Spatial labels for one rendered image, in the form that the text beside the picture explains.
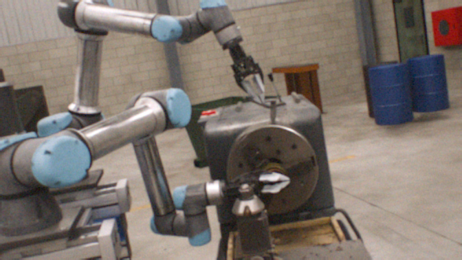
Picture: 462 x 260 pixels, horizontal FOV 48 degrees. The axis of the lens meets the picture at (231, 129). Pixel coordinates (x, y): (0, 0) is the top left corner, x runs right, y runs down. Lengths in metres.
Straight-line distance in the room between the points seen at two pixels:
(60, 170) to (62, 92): 10.47
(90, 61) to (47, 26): 9.94
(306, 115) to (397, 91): 6.23
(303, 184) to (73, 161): 0.87
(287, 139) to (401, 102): 6.46
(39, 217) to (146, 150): 0.43
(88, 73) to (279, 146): 0.71
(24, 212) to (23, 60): 10.44
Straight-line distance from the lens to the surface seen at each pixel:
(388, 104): 8.14
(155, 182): 1.66
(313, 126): 1.93
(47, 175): 1.22
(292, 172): 1.73
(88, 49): 1.86
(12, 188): 1.35
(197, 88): 11.92
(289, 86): 10.90
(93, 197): 1.83
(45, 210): 1.37
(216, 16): 1.59
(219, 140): 1.92
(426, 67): 8.83
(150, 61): 11.75
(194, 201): 1.61
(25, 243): 1.33
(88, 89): 1.89
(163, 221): 1.71
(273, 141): 1.77
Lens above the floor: 1.51
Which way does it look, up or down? 8 degrees down
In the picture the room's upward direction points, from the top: 10 degrees counter-clockwise
